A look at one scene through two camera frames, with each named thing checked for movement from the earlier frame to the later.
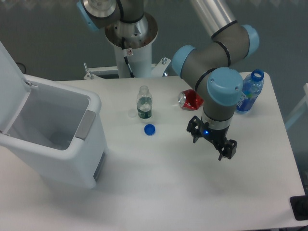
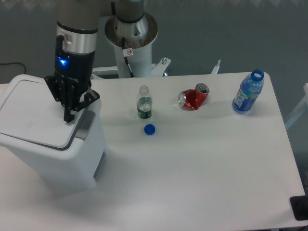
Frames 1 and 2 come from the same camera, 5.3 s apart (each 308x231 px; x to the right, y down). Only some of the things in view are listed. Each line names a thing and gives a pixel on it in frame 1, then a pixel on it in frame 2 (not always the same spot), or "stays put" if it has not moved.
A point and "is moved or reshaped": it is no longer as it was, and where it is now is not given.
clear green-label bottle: (144, 103) stays put
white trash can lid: (15, 91) is moved or reshaped
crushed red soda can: (189, 99) stays put
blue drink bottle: (252, 84) stays put
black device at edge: (299, 205) stays put
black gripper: (196, 126) -> (78, 67)
